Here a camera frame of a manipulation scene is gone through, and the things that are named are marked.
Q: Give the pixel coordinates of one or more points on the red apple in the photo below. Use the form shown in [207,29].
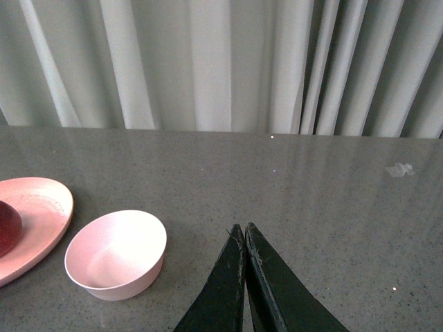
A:
[11,228]

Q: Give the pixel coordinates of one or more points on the pink plate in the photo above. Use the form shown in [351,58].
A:
[46,208]

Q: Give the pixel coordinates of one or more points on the white curtain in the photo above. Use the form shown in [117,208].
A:
[348,68]

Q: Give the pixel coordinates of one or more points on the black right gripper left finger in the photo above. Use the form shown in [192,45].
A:
[220,304]

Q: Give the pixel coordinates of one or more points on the pink bowl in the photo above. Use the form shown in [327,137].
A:
[118,255]

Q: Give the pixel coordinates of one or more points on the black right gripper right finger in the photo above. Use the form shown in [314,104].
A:
[278,299]

